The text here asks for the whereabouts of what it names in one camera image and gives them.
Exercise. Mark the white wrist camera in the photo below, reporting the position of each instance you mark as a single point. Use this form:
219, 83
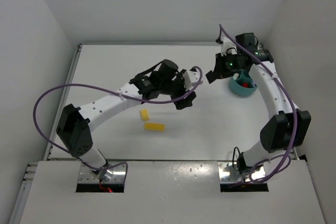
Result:
227, 46
191, 79

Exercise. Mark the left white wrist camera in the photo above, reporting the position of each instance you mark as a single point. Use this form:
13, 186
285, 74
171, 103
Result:
191, 79

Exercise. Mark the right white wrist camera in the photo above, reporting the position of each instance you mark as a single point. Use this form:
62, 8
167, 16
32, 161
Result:
227, 46

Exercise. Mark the teal round divided container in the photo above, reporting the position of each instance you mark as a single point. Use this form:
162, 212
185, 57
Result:
236, 84

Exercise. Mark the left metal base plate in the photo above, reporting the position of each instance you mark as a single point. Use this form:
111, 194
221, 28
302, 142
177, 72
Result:
115, 175

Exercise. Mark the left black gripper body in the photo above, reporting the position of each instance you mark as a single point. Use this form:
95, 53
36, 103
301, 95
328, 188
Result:
180, 87

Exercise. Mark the yellow lego slope brick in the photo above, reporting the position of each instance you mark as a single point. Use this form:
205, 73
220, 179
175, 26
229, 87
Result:
144, 115

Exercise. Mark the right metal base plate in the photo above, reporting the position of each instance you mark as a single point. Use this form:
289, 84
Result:
228, 175

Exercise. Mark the yellow long lego plate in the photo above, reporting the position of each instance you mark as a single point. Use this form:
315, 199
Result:
154, 127

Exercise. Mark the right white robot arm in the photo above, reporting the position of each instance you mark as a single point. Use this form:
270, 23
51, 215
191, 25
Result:
287, 125

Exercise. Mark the black square lego plate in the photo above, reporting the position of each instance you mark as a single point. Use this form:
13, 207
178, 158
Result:
210, 76

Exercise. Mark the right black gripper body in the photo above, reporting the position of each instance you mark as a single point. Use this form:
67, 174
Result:
219, 64

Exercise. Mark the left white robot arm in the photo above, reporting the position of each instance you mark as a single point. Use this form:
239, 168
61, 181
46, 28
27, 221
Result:
77, 123

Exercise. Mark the metal base plate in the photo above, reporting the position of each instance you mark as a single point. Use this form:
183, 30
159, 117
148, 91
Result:
228, 175
115, 175

